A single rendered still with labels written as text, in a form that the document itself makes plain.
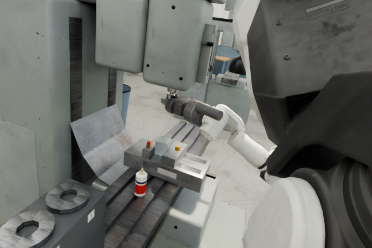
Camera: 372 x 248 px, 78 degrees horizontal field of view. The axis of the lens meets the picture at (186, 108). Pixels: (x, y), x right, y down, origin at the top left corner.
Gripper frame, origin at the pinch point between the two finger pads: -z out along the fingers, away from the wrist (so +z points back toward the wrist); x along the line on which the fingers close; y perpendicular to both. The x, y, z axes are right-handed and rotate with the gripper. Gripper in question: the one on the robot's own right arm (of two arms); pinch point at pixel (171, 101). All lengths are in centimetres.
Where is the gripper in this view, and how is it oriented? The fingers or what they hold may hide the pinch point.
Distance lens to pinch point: 93.3
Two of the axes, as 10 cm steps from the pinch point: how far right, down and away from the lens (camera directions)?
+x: -6.9, 1.4, -7.1
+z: 7.1, 3.2, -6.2
